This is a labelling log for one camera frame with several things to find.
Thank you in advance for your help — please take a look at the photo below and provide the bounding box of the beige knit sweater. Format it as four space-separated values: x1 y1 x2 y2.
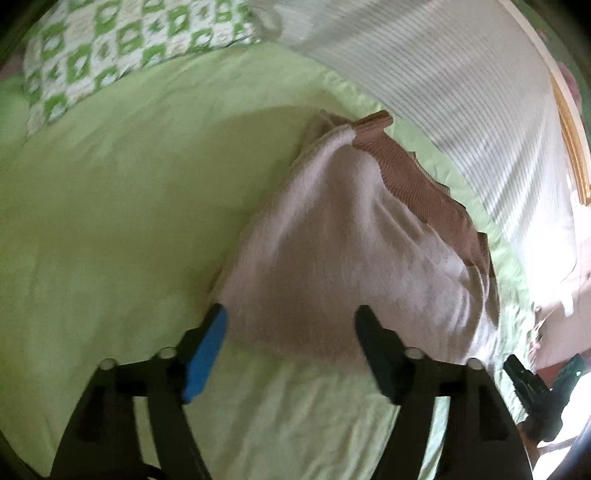
213 111 500 368

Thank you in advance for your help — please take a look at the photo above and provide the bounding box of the green bed sheet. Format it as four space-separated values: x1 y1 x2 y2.
0 43 537 480

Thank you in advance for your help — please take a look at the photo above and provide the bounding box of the gold framed headboard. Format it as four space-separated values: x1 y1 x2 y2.
500 1 590 206

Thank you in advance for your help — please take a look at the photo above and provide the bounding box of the white striped pillow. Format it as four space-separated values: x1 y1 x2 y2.
248 0 581 259

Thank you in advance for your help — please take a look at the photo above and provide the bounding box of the green patterned small pillow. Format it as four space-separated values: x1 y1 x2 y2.
23 0 259 135

